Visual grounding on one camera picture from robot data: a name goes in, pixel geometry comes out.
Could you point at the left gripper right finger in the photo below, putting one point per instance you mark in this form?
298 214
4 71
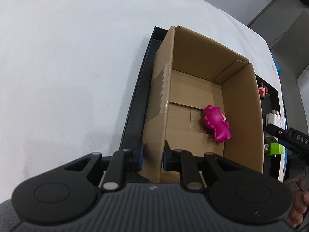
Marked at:
181 166

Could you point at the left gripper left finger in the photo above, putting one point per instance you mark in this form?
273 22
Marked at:
117 166

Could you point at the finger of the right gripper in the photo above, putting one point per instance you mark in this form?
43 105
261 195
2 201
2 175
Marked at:
292 139

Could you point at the green toy box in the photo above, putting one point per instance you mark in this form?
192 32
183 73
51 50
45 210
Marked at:
273 149

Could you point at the white cube charger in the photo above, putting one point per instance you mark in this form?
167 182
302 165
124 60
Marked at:
273 118

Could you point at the magenta dinosaur toy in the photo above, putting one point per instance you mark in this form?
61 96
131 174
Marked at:
213 119

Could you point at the girl figurine pink dress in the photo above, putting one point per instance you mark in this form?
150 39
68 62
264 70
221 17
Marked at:
263 91

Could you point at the brown cardboard box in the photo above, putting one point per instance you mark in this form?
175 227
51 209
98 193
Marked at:
207 96

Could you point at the person's right hand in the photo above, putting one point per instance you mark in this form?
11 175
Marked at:
299 206

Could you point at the black tray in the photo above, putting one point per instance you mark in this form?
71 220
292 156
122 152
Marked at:
137 106

